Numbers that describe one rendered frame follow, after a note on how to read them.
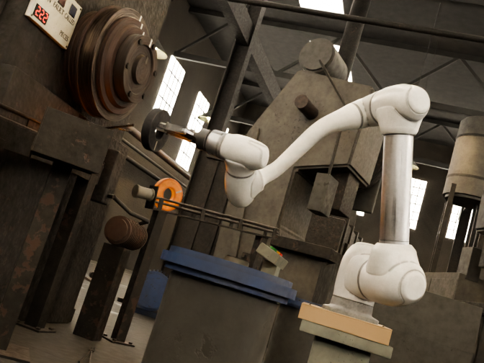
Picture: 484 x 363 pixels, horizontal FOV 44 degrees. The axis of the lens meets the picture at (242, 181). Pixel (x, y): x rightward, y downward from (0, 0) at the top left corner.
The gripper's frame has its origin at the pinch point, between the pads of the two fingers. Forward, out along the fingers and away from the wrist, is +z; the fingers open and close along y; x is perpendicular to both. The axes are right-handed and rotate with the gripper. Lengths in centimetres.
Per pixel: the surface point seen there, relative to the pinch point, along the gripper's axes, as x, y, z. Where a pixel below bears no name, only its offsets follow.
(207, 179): 49, 436, 136
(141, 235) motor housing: -38, 58, 17
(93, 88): 8.5, 8.6, 36.1
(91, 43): 23.4, 1.4, 39.6
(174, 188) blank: -11, 72, 16
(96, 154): -20.7, -32.5, -0.6
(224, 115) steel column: 242, 875, 311
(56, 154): -25.1, -38.6, 7.8
